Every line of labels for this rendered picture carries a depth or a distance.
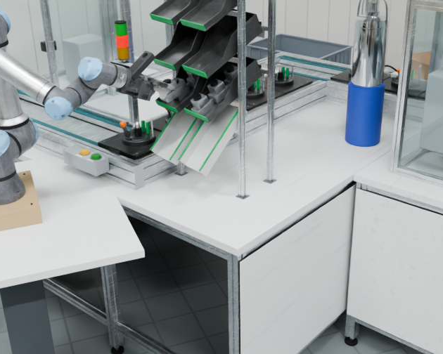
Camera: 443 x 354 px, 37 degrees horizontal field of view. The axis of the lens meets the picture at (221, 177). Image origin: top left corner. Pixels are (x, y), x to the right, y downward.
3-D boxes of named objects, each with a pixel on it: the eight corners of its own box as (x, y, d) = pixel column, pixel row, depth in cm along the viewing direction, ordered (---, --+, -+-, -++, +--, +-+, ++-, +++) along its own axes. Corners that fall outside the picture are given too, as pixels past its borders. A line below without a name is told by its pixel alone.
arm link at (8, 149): (-26, 176, 231) (-35, 142, 224) (-4, 159, 242) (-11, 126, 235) (3, 181, 227) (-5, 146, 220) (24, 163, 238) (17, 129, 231)
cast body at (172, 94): (168, 102, 236) (162, 86, 232) (161, 100, 239) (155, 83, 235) (186, 92, 239) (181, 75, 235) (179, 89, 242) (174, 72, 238)
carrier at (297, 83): (285, 96, 325) (285, 71, 320) (247, 87, 340) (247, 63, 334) (312, 84, 342) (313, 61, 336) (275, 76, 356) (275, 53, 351)
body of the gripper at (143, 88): (140, 96, 234) (112, 89, 226) (147, 73, 233) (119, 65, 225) (151, 102, 229) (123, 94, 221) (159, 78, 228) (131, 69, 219)
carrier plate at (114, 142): (137, 161, 259) (136, 156, 258) (98, 146, 273) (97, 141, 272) (179, 142, 275) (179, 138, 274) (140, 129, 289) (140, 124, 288)
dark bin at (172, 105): (177, 114, 238) (169, 98, 233) (157, 105, 247) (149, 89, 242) (230, 68, 247) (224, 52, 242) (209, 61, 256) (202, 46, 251)
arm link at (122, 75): (109, 61, 222) (121, 67, 216) (119, 64, 225) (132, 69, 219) (102, 83, 223) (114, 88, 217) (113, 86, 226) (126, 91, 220)
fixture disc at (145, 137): (137, 149, 264) (137, 145, 263) (114, 140, 272) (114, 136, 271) (162, 138, 273) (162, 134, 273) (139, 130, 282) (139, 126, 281)
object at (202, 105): (201, 118, 232) (193, 102, 227) (193, 114, 235) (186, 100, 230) (217, 104, 234) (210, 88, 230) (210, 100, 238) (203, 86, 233)
